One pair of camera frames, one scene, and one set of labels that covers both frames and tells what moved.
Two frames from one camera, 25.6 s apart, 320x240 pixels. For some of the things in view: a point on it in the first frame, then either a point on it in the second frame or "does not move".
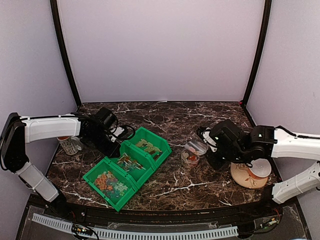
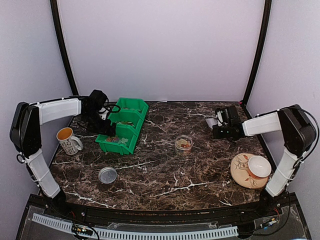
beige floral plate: [241, 174] does not move
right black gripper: [216, 164] -> [216, 134]
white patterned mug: [71, 145] does not move
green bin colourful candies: [111, 183] -> [123, 143]
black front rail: [274, 206] does not move
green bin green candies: [155, 145] -> [137, 104]
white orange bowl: [261, 169] does not move
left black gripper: [110, 153] -> [104, 130]
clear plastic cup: [190, 160] -> [183, 144]
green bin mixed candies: [134, 163] -> [135, 117]
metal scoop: [198, 148] -> [211, 122]
